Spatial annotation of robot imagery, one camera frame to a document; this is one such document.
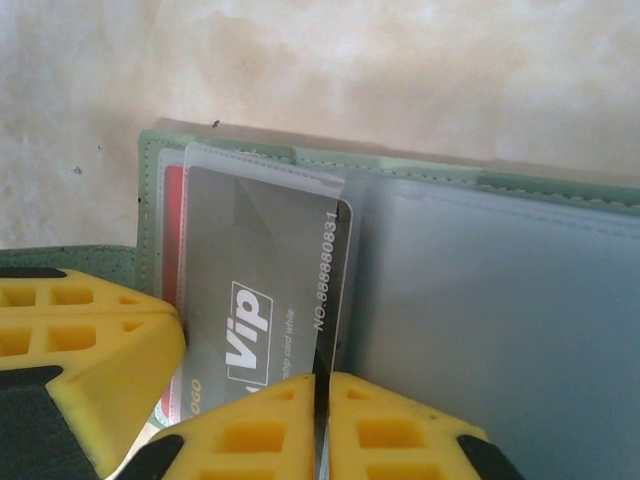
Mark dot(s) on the grey black Vip card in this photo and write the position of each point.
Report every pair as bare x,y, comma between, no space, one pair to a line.
280,250

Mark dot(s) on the red plastic card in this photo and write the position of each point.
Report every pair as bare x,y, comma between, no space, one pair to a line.
172,250

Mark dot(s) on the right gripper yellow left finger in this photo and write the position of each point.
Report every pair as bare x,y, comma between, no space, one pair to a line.
250,440

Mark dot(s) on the green leather card holder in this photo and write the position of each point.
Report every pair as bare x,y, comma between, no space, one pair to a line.
500,300

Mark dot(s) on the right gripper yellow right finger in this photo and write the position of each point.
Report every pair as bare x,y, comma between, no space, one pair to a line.
390,440

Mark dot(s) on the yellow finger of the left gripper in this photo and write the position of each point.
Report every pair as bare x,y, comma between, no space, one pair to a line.
105,300
125,365

